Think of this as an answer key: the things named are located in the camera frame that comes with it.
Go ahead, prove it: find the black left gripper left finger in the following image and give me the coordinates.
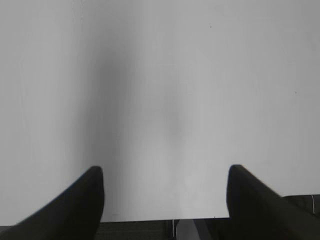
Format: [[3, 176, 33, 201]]
[[0, 166, 105, 240]]

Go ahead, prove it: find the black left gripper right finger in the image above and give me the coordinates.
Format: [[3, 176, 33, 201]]
[[226, 164, 320, 240]]

